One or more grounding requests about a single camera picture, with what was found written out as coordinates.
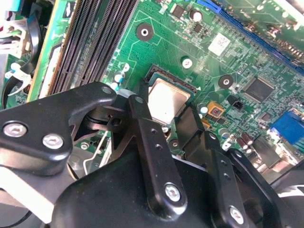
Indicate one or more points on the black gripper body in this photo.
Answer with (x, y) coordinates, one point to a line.
(107, 197)

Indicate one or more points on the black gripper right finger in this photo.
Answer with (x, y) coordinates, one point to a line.
(192, 133)

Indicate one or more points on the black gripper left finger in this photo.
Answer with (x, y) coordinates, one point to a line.
(35, 118)

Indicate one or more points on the silver green CPU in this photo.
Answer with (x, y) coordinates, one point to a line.
(168, 99)

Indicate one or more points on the metal socket cover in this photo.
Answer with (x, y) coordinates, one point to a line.
(76, 165)

